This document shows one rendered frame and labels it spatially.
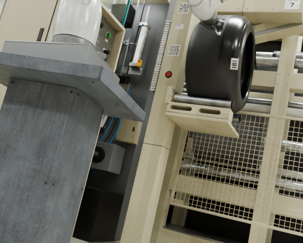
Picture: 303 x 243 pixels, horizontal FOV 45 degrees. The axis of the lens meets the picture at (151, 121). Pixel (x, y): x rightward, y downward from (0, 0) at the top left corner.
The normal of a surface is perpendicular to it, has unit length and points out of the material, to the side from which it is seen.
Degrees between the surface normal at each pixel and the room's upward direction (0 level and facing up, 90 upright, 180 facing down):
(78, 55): 90
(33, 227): 90
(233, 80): 118
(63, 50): 90
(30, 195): 90
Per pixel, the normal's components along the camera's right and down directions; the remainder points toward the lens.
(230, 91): 0.32, 0.54
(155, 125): -0.37, -0.26
